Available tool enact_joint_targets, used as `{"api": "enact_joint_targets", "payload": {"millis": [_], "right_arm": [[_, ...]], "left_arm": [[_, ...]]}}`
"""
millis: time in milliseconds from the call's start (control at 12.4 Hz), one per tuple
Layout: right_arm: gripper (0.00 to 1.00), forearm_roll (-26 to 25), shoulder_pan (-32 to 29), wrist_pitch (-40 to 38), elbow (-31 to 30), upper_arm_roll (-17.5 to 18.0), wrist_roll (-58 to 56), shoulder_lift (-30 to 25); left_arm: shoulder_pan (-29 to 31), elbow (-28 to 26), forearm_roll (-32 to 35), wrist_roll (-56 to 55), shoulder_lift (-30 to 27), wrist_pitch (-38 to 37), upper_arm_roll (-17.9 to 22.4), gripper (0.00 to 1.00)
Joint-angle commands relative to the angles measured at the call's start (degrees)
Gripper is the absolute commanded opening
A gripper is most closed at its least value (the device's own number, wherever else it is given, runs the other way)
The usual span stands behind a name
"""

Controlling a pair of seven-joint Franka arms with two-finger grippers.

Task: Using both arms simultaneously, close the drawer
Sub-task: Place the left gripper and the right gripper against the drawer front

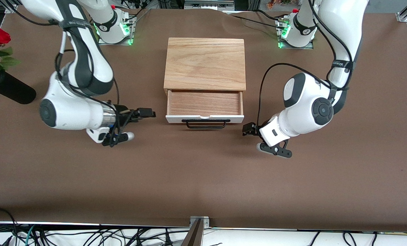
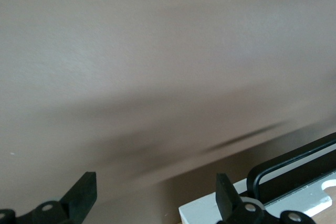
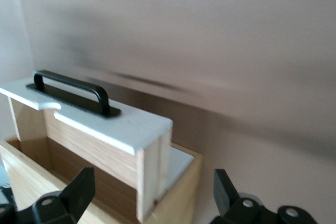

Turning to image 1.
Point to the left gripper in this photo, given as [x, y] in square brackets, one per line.
[251, 129]

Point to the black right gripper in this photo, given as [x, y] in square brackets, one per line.
[124, 115]

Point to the white-fronted wooden drawer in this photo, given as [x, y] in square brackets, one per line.
[203, 102]

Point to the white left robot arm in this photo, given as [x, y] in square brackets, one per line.
[302, 112]

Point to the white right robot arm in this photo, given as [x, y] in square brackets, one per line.
[73, 112]

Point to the light wooden drawer cabinet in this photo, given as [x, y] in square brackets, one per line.
[205, 65]

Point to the brown paper table cover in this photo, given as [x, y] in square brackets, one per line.
[203, 164]

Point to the grey power strip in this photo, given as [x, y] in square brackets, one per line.
[208, 4]

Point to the black cylindrical vase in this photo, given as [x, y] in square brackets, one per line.
[15, 92]

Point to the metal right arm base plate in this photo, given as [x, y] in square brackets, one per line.
[131, 41]

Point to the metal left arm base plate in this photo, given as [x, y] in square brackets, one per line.
[309, 46]

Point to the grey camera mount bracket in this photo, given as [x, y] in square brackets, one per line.
[198, 235]

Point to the aluminium table edge rail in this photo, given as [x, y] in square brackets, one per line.
[87, 224]

